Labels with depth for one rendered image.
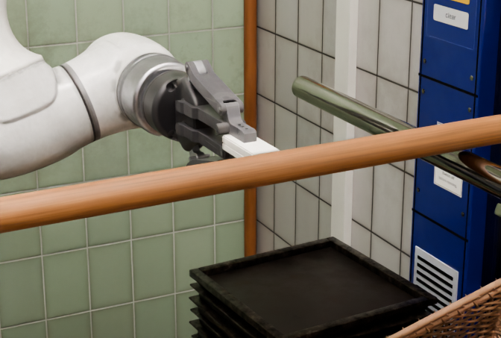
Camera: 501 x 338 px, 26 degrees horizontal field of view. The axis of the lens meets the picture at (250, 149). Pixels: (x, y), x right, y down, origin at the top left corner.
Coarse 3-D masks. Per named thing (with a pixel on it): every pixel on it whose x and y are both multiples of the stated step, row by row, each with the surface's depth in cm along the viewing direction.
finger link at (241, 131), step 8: (232, 104) 110; (232, 112) 109; (224, 120) 110; (232, 120) 109; (240, 120) 110; (232, 128) 109; (240, 128) 107; (248, 128) 107; (240, 136) 107; (248, 136) 107
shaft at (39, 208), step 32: (416, 128) 109; (448, 128) 109; (480, 128) 111; (224, 160) 99; (256, 160) 100; (288, 160) 101; (320, 160) 102; (352, 160) 104; (384, 160) 106; (32, 192) 92; (64, 192) 92; (96, 192) 93; (128, 192) 94; (160, 192) 96; (192, 192) 97; (224, 192) 99; (0, 224) 90; (32, 224) 91
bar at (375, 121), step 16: (304, 80) 141; (304, 96) 139; (320, 96) 136; (336, 96) 133; (336, 112) 132; (352, 112) 129; (368, 112) 127; (384, 112) 126; (368, 128) 126; (384, 128) 123; (400, 128) 121; (432, 160) 115; (448, 160) 112; (464, 160) 110; (480, 160) 109; (464, 176) 110; (480, 176) 108; (496, 176) 106; (496, 192) 106
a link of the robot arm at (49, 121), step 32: (0, 0) 126; (0, 32) 126; (0, 64) 124; (32, 64) 126; (0, 96) 124; (32, 96) 124; (64, 96) 126; (0, 128) 123; (32, 128) 125; (64, 128) 126; (0, 160) 124; (32, 160) 126
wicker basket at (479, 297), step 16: (496, 288) 159; (464, 304) 157; (480, 304) 159; (496, 304) 161; (432, 320) 155; (448, 320) 157; (464, 320) 158; (480, 320) 160; (496, 320) 161; (400, 336) 153; (416, 336) 155; (464, 336) 160; (480, 336) 161; (496, 336) 162
